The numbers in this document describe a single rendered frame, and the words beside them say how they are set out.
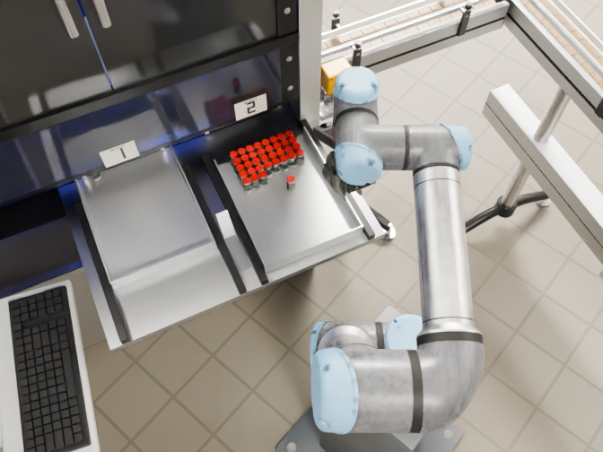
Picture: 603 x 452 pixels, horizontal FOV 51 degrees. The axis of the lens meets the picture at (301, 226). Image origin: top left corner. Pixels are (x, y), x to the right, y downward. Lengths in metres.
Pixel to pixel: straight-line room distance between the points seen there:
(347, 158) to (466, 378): 0.37
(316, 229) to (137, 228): 0.44
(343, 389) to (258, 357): 1.49
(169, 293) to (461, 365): 0.81
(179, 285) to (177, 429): 0.90
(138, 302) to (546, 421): 1.51
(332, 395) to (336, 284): 1.60
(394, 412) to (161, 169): 1.02
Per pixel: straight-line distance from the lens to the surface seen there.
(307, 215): 1.57
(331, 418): 0.89
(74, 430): 1.51
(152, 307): 1.50
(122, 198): 1.66
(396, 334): 1.30
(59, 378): 1.56
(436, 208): 0.98
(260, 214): 1.57
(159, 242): 1.57
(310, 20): 1.49
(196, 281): 1.51
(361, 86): 1.06
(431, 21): 1.98
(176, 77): 1.44
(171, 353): 2.40
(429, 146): 1.03
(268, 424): 2.28
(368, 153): 1.00
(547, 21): 2.03
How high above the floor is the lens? 2.23
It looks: 60 degrees down
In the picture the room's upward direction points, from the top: 1 degrees counter-clockwise
